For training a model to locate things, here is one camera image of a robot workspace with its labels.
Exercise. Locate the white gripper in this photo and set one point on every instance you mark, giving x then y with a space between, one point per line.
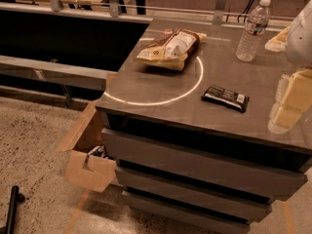
300 39

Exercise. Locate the brown chip bag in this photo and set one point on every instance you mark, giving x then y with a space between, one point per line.
171 48

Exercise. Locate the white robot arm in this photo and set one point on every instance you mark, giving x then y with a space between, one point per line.
298 50

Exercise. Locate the yellow white snack bag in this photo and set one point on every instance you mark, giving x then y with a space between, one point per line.
279 42

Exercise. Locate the black snack bar package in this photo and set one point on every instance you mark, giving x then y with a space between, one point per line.
219 95

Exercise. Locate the grey drawer cabinet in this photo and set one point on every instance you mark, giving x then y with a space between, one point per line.
200 162

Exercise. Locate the clear plastic water bottle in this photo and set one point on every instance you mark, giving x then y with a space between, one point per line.
255 26

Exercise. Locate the open cardboard box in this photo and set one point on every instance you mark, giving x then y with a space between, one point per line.
83 168

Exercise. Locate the black pole on floor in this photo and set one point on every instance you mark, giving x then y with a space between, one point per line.
15 198

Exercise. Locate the metal guard rail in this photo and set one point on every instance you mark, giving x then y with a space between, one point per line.
86 49

